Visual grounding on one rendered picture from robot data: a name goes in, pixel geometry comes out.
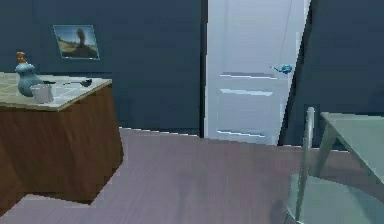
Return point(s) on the white room door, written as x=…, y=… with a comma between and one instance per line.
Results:
x=248, y=73

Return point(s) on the dark ladle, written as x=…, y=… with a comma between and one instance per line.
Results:
x=81, y=82

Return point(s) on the framed landscape picture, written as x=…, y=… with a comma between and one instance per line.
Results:
x=77, y=42

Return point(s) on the brown cabinet with pale top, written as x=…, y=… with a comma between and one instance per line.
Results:
x=60, y=146

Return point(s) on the grey cup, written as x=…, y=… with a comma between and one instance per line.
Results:
x=42, y=93

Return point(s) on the grey-green table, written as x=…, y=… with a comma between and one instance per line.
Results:
x=358, y=140

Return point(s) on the blue soap dispenser bottle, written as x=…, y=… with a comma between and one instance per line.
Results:
x=26, y=78

